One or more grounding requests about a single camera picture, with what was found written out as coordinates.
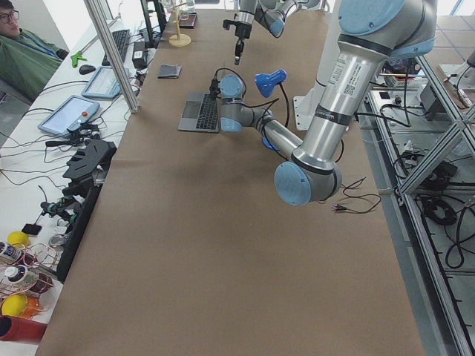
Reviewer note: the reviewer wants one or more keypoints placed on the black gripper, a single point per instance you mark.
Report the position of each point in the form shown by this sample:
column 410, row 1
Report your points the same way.
column 242, row 31

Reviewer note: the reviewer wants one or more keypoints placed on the grey laptop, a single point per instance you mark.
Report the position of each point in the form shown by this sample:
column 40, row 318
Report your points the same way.
column 199, row 114

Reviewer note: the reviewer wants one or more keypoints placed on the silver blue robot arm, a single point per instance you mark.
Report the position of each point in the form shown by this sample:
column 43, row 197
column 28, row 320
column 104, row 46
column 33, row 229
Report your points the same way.
column 370, row 33
column 271, row 15

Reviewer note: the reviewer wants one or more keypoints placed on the blue desk lamp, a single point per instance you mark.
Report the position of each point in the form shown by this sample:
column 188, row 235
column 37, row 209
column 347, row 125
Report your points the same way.
column 266, row 82

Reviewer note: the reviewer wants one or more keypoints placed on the dark red tray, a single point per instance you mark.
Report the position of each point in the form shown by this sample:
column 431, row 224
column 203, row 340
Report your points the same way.
column 187, row 20

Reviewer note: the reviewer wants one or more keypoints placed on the wooden stand with round base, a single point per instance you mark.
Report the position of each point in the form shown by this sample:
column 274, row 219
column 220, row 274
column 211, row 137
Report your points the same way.
column 178, row 39

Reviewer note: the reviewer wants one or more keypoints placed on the grey folded cloth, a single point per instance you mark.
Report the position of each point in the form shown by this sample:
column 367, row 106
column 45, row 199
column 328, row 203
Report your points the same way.
column 169, row 71

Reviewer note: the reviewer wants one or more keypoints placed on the black power adapter box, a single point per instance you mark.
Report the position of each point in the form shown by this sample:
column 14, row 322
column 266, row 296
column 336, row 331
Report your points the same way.
column 140, row 55

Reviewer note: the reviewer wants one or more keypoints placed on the black keyboard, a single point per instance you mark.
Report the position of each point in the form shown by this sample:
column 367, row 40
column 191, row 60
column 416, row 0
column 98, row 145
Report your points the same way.
column 120, row 39

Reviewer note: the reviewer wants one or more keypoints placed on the far teach pendant tablet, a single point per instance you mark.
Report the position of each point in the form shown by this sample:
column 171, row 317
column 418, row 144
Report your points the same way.
column 103, row 85

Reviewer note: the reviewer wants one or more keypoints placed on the teach pendant tablet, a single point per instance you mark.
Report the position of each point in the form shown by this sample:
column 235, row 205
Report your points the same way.
column 103, row 85
column 73, row 112

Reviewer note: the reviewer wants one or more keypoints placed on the black computer mouse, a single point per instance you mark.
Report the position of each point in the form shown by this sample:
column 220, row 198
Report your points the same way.
column 86, row 69

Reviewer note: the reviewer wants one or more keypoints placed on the green clamp tool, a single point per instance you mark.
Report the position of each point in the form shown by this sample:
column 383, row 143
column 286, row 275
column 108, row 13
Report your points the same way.
column 77, row 58

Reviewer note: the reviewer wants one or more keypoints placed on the near teach pendant tablet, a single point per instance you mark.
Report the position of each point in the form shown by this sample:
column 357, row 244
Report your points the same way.
column 73, row 112

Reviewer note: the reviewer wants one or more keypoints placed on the person in green jacket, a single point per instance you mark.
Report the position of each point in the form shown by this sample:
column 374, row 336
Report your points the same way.
column 27, row 61

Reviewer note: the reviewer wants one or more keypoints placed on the yellow ball upper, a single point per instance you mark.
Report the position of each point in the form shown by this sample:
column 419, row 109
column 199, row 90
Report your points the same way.
column 18, row 239

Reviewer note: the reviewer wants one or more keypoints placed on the yellow ball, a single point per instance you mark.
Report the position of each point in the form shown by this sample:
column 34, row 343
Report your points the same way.
column 14, row 305
column 18, row 239

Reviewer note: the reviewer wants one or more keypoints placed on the yellow ball lower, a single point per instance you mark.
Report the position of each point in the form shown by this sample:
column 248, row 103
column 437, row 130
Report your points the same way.
column 14, row 305

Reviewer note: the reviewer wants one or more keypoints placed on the red cylinder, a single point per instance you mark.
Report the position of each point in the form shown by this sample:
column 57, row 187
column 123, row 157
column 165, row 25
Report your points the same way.
column 22, row 330

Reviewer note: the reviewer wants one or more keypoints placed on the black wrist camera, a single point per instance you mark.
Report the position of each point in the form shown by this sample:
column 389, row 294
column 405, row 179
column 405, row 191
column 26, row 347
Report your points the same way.
column 214, row 89

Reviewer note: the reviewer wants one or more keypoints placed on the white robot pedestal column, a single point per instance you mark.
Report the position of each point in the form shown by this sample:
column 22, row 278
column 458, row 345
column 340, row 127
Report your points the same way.
column 304, row 106

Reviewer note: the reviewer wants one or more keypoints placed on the aluminium frame post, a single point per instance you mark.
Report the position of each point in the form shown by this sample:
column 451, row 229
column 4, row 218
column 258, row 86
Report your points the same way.
column 98, row 19

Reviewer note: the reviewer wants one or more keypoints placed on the aluminium side frame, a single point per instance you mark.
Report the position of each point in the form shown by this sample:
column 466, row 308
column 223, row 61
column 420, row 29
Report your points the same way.
column 419, row 132

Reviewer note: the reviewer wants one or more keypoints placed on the copper wire basket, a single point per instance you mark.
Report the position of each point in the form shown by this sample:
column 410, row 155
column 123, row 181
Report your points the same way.
column 21, row 273

